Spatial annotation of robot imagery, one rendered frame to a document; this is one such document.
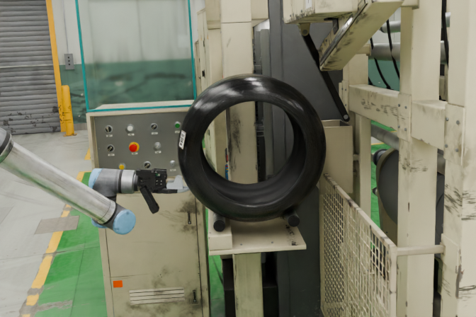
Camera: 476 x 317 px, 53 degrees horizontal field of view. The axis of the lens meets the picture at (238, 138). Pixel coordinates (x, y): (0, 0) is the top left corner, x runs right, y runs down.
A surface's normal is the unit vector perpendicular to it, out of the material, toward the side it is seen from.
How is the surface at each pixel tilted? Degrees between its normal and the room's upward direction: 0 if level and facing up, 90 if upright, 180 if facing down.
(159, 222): 90
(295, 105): 82
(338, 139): 90
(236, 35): 90
